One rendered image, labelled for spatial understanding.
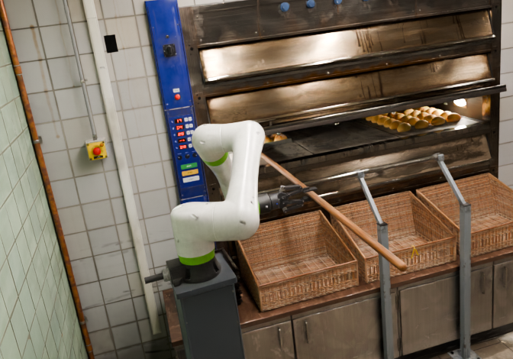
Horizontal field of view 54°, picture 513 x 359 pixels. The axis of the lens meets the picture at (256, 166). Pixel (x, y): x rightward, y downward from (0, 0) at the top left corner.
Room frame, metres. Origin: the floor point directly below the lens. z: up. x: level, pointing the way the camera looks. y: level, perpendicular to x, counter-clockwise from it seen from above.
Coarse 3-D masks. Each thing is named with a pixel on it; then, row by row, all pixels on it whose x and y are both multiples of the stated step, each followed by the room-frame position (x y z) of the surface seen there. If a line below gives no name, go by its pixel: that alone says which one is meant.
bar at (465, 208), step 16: (416, 160) 2.56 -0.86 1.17; (336, 176) 2.46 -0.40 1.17; (352, 176) 2.48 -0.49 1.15; (448, 176) 2.52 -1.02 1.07; (272, 192) 2.38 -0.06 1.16; (368, 192) 2.42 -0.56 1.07; (464, 208) 2.37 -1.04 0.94; (384, 224) 2.28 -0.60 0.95; (464, 224) 2.37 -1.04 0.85; (384, 240) 2.27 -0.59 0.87; (464, 240) 2.37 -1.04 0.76; (464, 256) 2.37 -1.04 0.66; (384, 272) 2.27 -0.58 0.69; (464, 272) 2.37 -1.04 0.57; (384, 288) 2.27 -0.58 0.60; (464, 288) 2.37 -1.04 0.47; (384, 304) 2.27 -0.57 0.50; (464, 304) 2.37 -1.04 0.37; (384, 320) 2.28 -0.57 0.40; (464, 320) 2.37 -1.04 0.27; (384, 336) 2.29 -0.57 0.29; (464, 336) 2.37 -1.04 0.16; (384, 352) 2.30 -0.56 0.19; (448, 352) 2.45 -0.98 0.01; (464, 352) 2.37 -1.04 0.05
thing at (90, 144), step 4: (88, 140) 2.54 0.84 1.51; (92, 140) 2.52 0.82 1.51; (96, 140) 2.51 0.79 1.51; (100, 140) 2.50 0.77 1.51; (104, 140) 2.50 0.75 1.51; (88, 144) 2.48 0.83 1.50; (92, 144) 2.48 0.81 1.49; (96, 144) 2.49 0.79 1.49; (104, 144) 2.50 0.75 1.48; (88, 148) 2.48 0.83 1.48; (92, 148) 2.48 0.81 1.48; (100, 148) 2.49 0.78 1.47; (104, 148) 2.49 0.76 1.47; (88, 152) 2.48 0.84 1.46; (92, 152) 2.48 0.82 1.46; (104, 152) 2.49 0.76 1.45; (88, 156) 2.48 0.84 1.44; (92, 156) 2.48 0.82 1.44; (96, 156) 2.48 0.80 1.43; (100, 156) 2.49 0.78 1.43; (104, 156) 2.49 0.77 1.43; (108, 156) 2.50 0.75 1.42; (92, 160) 2.48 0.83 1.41
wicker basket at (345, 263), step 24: (312, 216) 2.78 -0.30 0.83; (240, 240) 2.66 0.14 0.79; (264, 240) 2.68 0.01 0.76; (288, 240) 2.71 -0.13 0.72; (312, 240) 2.74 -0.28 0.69; (336, 240) 2.58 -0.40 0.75; (240, 264) 2.58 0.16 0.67; (264, 264) 2.64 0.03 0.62; (288, 264) 2.66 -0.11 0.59; (312, 264) 2.63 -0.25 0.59; (336, 264) 2.60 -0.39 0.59; (264, 288) 2.23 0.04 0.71; (288, 288) 2.26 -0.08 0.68; (312, 288) 2.37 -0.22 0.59; (336, 288) 2.32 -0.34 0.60
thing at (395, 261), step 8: (272, 160) 2.76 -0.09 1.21; (280, 168) 2.60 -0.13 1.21; (288, 176) 2.47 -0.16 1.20; (296, 184) 2.35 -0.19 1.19; (304, 184) 2.31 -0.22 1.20; (312, 192) 2.17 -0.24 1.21; (320, 200) 2.07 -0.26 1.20; (328, 208) 1.98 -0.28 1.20; (336, 216) 1.90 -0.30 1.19; (344, 216) 1.86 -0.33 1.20; (344, 224) 1.82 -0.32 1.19; (352, 224) 1.78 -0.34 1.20; (360, 232) 1.70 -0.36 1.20; (368, 240) 1.64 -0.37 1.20; (376, 248) 1.58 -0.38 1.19; (384, 248) 1.55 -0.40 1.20; (384, 256) 1.53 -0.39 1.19; (392, 256) 1.50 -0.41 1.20; (392, 264) 1.48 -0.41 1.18; (400, 264) 1.44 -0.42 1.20
